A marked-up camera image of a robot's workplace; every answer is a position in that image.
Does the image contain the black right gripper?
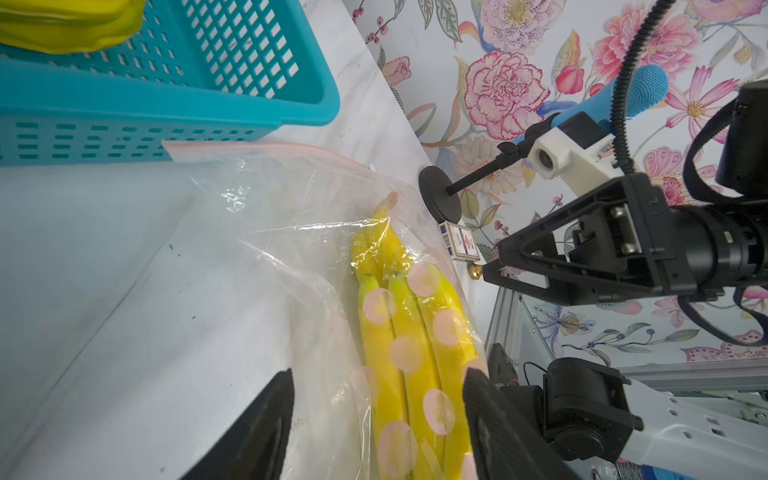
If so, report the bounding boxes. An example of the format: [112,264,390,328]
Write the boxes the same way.
[483,173,697,306]

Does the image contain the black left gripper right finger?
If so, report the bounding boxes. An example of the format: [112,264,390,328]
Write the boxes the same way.
[462,368,577,480]

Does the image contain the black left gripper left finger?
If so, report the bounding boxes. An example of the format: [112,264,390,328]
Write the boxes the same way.
[184,369,295,480]

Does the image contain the pink dotted zip bag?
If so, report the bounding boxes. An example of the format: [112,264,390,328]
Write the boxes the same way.
[160,142,482,479]

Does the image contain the yellow banana bunch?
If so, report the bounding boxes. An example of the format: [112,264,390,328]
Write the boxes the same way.
[1,0,145,55]

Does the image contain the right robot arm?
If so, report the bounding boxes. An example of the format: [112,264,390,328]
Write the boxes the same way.
[483,1,767,345]

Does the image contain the blue microphone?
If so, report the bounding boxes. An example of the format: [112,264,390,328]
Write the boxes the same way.
[418,64,670,226]

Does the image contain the small printed card box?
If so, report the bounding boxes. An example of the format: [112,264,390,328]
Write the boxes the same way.
[438,221,482,262]

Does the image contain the teal plastic basket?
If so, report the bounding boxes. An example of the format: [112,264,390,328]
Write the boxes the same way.
[1,1,340,167]

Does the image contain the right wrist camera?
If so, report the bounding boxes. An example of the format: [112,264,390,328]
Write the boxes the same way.
[527,112,623,196]

